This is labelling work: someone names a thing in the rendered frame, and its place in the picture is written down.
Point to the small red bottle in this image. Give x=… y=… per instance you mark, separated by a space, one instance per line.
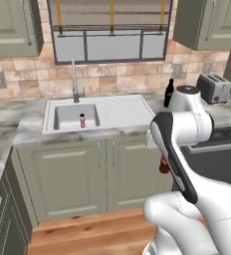
x=82 y=121
x=163 y=167

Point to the large black bottle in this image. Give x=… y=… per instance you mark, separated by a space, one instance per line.
x=168 y=93

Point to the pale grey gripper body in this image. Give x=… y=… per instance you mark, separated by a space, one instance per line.
x=150 y=141

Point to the window with blind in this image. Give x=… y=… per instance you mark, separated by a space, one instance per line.
x=111 y=33

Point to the green drawer cabinet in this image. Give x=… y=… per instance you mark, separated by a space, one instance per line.
x=6 y=219

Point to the green cupboard door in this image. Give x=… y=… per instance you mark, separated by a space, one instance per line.
x=134 y=176
x=64 y=179

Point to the green wall cupboard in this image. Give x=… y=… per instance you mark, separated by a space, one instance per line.
x=210 y=21
x=11 y=26

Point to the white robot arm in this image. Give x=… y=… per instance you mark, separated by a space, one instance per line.
x=187 y=116

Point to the silver tap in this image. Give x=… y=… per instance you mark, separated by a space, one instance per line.
x=75 y=86

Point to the silver toaster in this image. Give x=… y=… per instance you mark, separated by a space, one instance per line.
x=213 y=88

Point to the white sink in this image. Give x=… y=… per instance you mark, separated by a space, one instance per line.
x=97 y=113

